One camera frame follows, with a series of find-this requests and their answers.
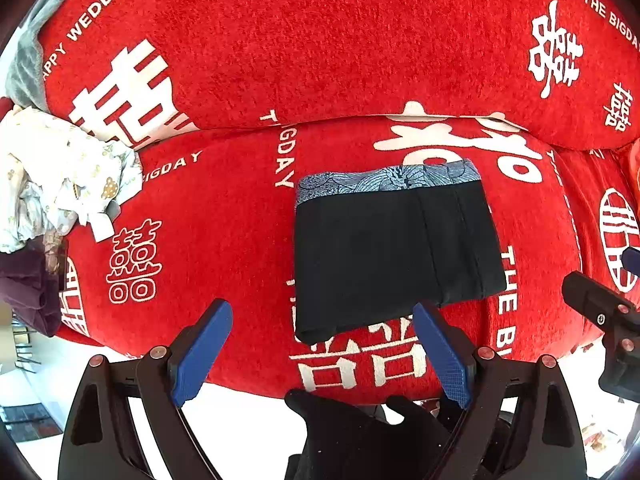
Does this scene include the pile of white patterned clothes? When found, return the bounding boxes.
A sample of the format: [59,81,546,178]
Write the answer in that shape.
[0,106,145,255]

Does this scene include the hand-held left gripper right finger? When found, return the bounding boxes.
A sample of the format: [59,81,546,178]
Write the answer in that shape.
[412,302,589,480]

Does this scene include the black pants with blue waistband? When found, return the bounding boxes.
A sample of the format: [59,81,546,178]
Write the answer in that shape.
[292,158,509,346]

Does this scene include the grey cloth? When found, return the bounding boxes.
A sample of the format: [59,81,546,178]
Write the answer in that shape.
[5,0,91,116]

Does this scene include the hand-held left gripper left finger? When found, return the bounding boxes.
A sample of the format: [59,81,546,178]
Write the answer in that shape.
[57,298,234,480]

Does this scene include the red wedding sofa cover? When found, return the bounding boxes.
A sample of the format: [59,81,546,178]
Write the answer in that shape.
[10,0,640,407]

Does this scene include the dark purple garment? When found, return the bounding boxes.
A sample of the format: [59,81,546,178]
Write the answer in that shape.
[0,237,68,338]

